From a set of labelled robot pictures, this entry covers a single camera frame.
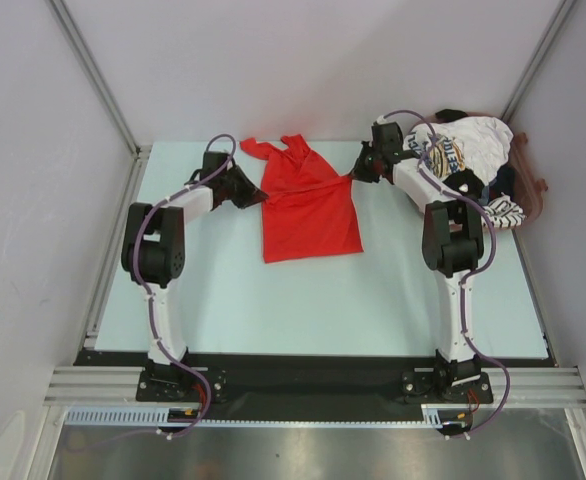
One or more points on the aluminium frame rail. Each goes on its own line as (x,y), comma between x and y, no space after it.
(526,387)

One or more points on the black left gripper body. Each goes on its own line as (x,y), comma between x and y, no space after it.
(228,183)

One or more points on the white printed tank top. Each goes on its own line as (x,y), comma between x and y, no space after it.
(480,144)

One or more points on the navy white striped tank top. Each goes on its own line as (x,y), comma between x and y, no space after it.
(504,213)

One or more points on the red tank top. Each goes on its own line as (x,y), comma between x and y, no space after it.
(309,211)

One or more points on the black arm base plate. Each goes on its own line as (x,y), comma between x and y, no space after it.
(381,405)

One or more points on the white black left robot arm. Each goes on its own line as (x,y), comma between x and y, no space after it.
(154,255)

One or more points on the brown translucent laundry basket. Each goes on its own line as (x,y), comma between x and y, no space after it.
(515,179)

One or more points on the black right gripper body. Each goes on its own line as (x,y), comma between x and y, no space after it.
(379,152)

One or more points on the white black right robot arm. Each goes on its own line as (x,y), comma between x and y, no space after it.
(452,247)

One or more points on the white slotted cable duct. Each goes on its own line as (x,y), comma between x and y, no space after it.
(165,417)

